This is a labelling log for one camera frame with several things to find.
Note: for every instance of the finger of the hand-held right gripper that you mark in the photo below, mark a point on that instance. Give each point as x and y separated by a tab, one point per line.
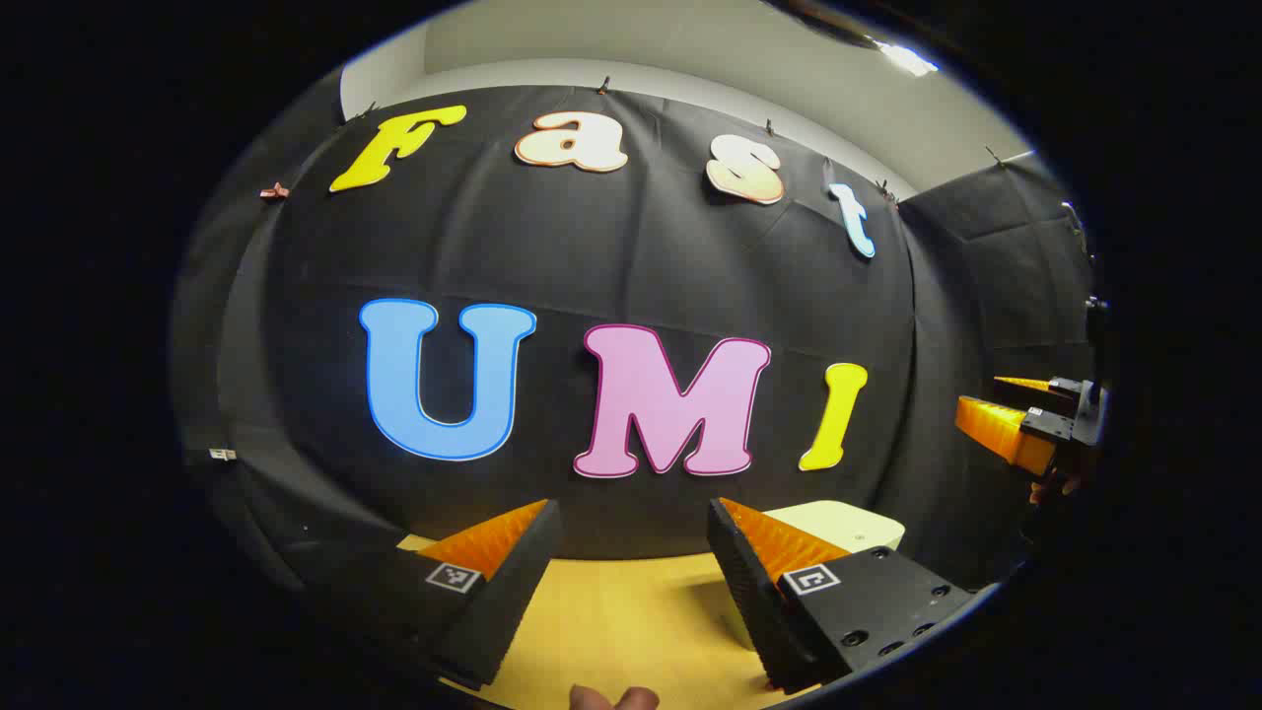
991	424
1025	383

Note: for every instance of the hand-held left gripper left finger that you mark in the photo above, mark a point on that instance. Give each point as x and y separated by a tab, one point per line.
513	582

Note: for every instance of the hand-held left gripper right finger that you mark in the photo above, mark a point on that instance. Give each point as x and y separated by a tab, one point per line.
754	602

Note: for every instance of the pale green garbage bin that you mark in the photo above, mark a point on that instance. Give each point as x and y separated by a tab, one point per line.
848	523

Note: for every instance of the wooden desktop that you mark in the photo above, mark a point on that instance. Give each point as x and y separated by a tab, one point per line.
611	621

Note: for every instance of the black backdrop cloth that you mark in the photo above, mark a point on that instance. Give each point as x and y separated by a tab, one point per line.
592	256

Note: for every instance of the ceiling light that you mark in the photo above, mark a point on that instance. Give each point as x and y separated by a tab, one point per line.
907	59

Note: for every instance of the red cloth clip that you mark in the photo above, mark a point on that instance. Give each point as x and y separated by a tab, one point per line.
274	191

